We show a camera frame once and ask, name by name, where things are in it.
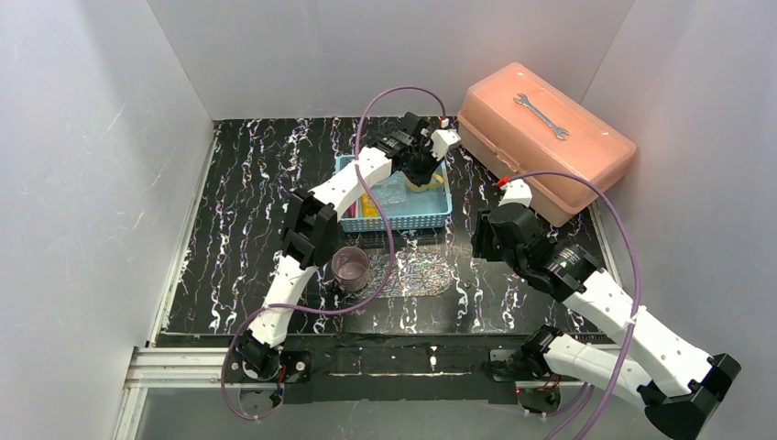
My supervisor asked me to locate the yellow mug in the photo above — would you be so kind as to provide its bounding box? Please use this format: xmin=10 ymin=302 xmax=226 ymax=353
xmin=404 ymin=172 xmax=445 ymax=193

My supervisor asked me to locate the blue plastic basket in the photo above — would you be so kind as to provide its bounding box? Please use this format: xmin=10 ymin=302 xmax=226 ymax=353
xmin=313 ymin=148 xmax=453 ymax=233

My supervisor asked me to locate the clear glass tray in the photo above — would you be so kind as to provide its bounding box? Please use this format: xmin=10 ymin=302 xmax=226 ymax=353
xmin=355 ymin=250 xmax=454 ymax=299

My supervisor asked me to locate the purple mug black rim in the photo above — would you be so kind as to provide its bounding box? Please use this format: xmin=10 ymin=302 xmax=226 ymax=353
xmin=331 ymin=247 xmax=370 ymax=292

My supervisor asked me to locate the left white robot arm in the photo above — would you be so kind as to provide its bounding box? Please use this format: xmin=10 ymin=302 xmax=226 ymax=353
xmin=230 ymin=113 xmax=461 ymax=381

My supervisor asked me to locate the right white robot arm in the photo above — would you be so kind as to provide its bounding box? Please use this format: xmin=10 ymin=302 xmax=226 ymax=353
xmin=472 ymin=203 xmax=741 ymax=439

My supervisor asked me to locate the yellow toothpaste tube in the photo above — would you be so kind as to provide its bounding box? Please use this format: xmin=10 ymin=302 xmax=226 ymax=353
xmin=360 ymin=193 xmax=380 ymax=218

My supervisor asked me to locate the pink plastic toolbox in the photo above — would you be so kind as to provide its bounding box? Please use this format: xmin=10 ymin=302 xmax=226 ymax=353
xmin=457 ymin=62 xmax=637 ymax=227

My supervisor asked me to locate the silver wrench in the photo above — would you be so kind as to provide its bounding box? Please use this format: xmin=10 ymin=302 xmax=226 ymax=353
xmin=513 ymin=93 xmax=569 ymax=140

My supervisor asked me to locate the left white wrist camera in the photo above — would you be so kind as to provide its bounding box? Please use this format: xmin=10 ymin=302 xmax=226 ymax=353
xmin=430 ymin=129 xmax=461 ymax=161

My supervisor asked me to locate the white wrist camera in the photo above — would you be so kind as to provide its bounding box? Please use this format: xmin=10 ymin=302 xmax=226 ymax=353
xmin=498 ymin=176 xmax=532 ymax=207
xmin=430 ymin=129 xmax=461 ymax=161

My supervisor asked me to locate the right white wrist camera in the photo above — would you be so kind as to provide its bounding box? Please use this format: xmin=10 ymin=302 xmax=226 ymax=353
xmin=498 ymin=176 xmax=532 ymax=207

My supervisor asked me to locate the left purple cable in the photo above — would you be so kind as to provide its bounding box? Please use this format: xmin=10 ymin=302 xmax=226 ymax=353
xmin=219 ymin=84 xmax=449 ymax=424

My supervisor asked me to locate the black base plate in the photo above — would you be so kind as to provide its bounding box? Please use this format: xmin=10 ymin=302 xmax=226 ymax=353
xmin=227 ymin=333 xmax=566 ymax=404

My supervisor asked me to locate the aluminium rail frame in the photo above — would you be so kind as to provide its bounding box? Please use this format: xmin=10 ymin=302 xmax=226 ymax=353
xmin=114 ymin=348 xmax=598 ymax=439

